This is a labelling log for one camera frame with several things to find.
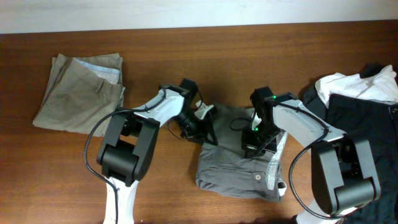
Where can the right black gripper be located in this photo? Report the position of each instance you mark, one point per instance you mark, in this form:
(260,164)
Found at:
(252,149)

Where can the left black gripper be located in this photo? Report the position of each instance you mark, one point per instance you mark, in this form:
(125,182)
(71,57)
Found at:
(202,134)

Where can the grey cargo shorts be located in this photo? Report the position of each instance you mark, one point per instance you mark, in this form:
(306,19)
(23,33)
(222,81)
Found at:
(225,169)

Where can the beige shorts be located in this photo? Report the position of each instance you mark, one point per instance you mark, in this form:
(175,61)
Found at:
(81,91)

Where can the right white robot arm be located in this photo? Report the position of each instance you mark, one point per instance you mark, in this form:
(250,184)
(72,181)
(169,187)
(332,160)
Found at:
(343,172)

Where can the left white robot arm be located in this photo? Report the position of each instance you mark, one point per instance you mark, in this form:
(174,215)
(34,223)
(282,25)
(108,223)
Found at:
(128,145)

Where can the black garment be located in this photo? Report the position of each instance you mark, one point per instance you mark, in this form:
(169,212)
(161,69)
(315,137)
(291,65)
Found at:
(379,123)

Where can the white shirt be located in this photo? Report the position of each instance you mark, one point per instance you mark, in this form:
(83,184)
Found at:
(381,87)

